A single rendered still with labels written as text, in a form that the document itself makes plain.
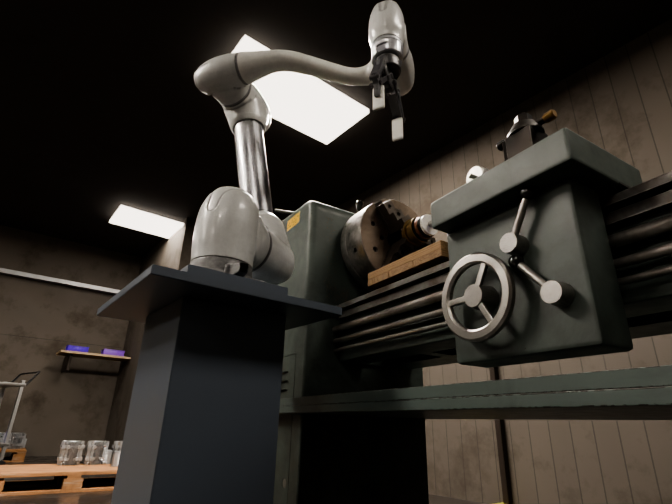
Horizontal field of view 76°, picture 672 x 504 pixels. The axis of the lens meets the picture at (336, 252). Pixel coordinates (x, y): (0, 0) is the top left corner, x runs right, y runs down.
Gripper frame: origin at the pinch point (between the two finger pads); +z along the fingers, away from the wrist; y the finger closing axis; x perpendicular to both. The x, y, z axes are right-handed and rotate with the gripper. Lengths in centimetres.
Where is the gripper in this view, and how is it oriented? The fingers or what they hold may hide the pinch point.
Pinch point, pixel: (388, 121)
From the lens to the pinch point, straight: 118.4
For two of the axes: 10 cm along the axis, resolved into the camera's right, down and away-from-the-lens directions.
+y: -4.7, -3.4, -8.2
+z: -0.3, 9.3, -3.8
